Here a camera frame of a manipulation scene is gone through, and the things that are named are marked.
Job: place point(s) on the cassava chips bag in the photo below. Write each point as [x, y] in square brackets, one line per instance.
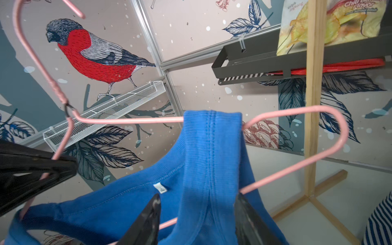
[346, 21]

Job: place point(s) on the blue tank top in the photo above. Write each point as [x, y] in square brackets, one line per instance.
[198, 181]

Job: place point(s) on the striped tank top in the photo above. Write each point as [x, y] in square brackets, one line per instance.
[379, 225]

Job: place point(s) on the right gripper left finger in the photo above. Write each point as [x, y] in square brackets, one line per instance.
[145, 229]

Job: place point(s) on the black wall basket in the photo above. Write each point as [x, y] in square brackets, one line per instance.
[254, 58]

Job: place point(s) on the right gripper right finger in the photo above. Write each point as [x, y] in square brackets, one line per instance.
[250, 228]

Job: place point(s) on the white wire mesh shelf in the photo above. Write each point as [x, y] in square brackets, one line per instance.
[111, 109]

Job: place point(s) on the wooden clothes rack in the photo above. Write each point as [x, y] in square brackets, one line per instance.
[314, 70]

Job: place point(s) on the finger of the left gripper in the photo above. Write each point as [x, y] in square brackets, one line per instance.
[27, 172]

